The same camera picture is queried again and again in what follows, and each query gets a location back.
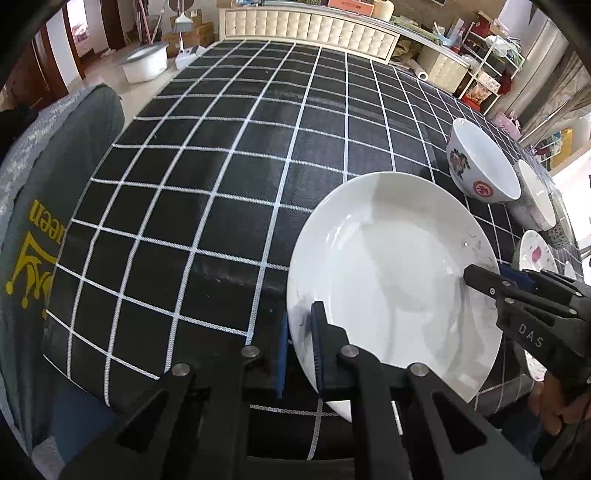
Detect green patterned bowl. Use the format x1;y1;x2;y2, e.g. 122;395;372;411
544;190;575;249

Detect white bowl red emblem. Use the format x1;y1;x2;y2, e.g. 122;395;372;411
447;118;521;204

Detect cream tufted tv cabinet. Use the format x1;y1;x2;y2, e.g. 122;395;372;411
219;1;469;93

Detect white plastic basin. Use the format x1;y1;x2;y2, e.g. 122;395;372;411
121;41;168;84

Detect cardboard boxes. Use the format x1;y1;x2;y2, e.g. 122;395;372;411
162;22;215;58

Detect plain white bowl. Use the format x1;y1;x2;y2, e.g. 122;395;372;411
506;160;556;232

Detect grey crown cushion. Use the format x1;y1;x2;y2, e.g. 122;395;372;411
1;84;124;454

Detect plain white plate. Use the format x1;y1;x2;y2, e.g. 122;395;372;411
287;172;502;401

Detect person's right hand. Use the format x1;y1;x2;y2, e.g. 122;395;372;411
539;371;587;436

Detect black white grid tablecloth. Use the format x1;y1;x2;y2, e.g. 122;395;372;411
42;38;585;461

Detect pink gift bag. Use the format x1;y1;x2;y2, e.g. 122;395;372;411
493;112;522;141

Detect wooden door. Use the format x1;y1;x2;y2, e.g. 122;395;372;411
2;5;85;111

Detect white paper roll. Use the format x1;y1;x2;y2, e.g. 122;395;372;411
409;59;429;81

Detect white wire shelf rack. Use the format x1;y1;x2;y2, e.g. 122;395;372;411
456;22;525;115

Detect pink flower plate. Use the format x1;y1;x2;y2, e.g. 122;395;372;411
512;230;559;382

